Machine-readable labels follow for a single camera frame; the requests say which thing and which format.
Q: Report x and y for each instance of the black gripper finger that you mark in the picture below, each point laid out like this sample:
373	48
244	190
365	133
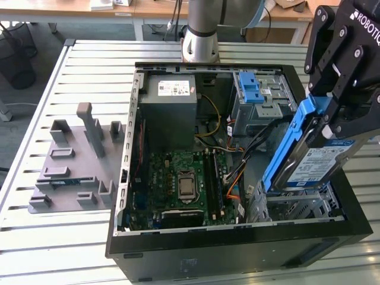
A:
320	38
356	118

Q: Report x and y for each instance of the hard disk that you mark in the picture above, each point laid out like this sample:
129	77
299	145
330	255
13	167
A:
311	166

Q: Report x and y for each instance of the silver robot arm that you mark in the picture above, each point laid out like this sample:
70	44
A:
200	44

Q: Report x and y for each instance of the silver disk bay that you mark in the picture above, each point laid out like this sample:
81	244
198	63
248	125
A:
297	207

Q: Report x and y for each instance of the brown cardboard piece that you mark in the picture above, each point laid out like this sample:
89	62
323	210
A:
291	4

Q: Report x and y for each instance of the blue plastic drive latch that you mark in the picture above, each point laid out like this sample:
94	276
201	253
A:
250	89

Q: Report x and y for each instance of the grey optical drive cage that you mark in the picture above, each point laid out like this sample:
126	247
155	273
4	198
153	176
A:
268	111

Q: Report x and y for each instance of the black RAM slot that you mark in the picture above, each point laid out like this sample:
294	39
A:
218	184
210	184

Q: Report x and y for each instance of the grey power supply unit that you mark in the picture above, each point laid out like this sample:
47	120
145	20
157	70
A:
169	118

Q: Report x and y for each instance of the silver CPU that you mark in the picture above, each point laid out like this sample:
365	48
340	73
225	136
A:
187	185

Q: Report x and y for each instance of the CPU socket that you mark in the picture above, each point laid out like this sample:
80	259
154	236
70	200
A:
188	200

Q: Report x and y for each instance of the green motherboard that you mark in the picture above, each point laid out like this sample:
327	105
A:
166	166

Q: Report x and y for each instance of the black graphics card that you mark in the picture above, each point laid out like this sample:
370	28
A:
182	218

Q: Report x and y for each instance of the white blue box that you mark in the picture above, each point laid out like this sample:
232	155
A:
122	2

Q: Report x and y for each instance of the black open PC case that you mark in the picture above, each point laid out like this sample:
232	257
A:
207	255

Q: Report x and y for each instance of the white book stack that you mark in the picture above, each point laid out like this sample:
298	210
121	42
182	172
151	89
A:
102	4

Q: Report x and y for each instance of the grey parts rack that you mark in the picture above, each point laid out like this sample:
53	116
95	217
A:
83	166

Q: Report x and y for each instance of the RAM stick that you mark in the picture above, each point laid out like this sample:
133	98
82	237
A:
65	182

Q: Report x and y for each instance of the grey metal stand foot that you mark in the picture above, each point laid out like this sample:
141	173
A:
6	112

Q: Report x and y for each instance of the wooden desk white frame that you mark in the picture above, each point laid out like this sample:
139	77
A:
74	12

